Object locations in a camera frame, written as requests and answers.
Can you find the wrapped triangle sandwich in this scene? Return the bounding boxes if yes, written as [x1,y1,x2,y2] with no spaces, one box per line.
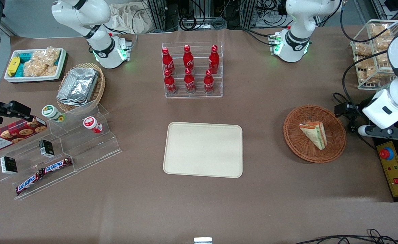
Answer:
[299,121,328,151]

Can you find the round brown wicker basket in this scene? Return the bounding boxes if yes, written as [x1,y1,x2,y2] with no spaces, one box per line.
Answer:
[283,105,347,164]

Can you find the oval wicker basket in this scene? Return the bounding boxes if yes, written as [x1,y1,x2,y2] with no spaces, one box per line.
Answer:
[56,62,106,113]

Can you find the beige rectangular tray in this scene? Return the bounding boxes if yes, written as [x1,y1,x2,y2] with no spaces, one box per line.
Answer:
[163,122,244,179]

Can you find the red tartan Walkers cookie box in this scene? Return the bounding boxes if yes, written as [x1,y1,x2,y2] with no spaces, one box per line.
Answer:
[0,116,48,153]

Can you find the green lid yogurt cup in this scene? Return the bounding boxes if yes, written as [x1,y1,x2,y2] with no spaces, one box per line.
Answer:
[41,105,66,123]

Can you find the white rectangular snack bin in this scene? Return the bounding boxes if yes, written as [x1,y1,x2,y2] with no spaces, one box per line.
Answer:
[4,48,68,83]

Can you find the yellow snack packet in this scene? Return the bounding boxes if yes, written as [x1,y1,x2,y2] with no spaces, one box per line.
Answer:
[7,57,21,77]

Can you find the clear bag rice crackers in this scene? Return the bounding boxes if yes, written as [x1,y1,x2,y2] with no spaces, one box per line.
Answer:
[23,60,58,77]
[33,46,61,65]

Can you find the bagged bread snack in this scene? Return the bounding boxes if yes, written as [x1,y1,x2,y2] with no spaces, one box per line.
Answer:
[369,23,398,43]
[354,41,372,58]
[357,59,394,83]

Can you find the small black box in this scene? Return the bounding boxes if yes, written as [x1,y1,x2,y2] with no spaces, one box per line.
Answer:
[0,156,18,175]
[38,139,55,158]

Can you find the clear acrylic stepped shelf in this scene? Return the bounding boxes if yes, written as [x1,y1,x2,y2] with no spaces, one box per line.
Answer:
[0,130,79,201]
[48,101,122,172]

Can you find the yellow emergency stop box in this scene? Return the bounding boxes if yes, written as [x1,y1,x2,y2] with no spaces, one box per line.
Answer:
[372,136,398,203]

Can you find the silver foil packet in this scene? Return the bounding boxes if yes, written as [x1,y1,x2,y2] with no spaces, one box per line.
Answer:
[57,67,99,106]

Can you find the Snickers chocolate bar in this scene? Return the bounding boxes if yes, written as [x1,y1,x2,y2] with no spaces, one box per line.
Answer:
[15,172,45,196]
[41,157,74,174]

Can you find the red lid yogurt cup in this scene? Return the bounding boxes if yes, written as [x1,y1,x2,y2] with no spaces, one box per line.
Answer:
[83,116,103,134]

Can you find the red Coca-Cola bottle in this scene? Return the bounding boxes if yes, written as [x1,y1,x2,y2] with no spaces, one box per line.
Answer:
[184,68,196,94]
[183,44,195,73]
[162,47,176,75]
[208,44,220,75]
[164,69,178,95]
[203,69,215,94]

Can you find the crumpled beige cloth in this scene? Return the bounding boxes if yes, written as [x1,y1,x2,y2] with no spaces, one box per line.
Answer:
[108,3,153,35]

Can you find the clear acrylic bottle rack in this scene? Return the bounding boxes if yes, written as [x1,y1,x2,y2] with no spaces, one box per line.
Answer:
[161,41,224,99]

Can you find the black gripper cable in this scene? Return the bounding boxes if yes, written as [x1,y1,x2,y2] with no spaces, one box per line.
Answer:
[332,50,398,150]

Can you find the white wire basket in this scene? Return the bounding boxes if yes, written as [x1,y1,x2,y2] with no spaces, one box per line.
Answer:
[349,19,398,90]

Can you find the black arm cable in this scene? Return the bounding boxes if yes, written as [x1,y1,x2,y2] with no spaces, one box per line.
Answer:
[340,0,398,44]

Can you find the black floor cable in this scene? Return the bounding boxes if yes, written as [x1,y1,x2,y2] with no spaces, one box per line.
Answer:
[293,228,398,244]

